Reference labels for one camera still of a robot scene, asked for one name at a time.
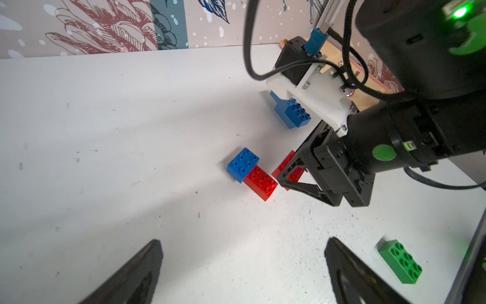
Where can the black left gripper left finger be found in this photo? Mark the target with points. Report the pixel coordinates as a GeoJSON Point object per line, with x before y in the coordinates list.
{"type": "Point", "coordinates": [135, 281]}

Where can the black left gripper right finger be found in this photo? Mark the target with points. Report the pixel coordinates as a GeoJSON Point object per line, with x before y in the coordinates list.
{"type": "Point", "coordinates": [352, 280]}

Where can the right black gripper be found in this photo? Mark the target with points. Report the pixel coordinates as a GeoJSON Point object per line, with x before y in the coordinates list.
{"type": "Point", "coordinates": [381, 138]}

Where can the red lego brick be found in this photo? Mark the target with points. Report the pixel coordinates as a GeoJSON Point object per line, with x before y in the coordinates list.
{"type": "Point", "coordinates": [261, 183]}
{"type": "Point", "coordinates": [291, 174]}

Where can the light blue long lego brick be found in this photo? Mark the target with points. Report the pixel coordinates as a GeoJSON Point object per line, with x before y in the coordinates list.
{"type": "Point", "coordinates": [291, 112]}

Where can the blue small lego brick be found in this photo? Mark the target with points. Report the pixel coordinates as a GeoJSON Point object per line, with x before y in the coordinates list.
{"type": "Point", "coordinates": [242, 165]}

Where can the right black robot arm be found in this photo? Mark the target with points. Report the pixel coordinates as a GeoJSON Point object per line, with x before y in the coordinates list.
{"type": "Point", "coordinates": [435, 49]}

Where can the green lego brick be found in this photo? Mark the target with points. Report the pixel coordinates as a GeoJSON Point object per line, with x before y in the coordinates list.
{"type": "Point", "coordinates": [401, 262]}

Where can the yellow cloth mat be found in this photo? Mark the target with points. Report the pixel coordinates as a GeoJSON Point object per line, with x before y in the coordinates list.
{"type": "Point", "coordinates": [293, 50]}

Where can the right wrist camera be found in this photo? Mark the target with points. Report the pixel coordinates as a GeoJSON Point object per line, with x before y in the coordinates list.
{"type": "Point", "coordinates": [323, 82]}

